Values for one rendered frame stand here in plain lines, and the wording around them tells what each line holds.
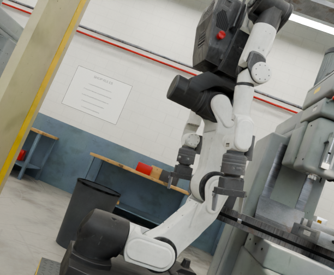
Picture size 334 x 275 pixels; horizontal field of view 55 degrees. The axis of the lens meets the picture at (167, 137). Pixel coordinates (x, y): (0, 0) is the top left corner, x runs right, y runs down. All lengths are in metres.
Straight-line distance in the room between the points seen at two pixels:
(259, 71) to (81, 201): 2.37
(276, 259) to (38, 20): 1.75
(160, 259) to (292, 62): 5.94
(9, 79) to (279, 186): 1.81
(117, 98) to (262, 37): 5.35
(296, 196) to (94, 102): 4.87
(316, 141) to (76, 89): 5.40
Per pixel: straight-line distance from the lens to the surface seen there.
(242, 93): 1.22
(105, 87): 6.59
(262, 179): 2.37
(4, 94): 1.91
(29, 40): 1.95
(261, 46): 1.28
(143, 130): 6.26
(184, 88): 1.34
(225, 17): 1.44
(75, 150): 6.49
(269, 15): 1.34
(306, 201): 2.45
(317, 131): 2.02
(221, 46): 1.39
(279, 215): 2.35
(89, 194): 3.18
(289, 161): 2.16
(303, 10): 4.73
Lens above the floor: 0.98
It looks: 6 degrees up
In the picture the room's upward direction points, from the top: 22 degrees clockwise
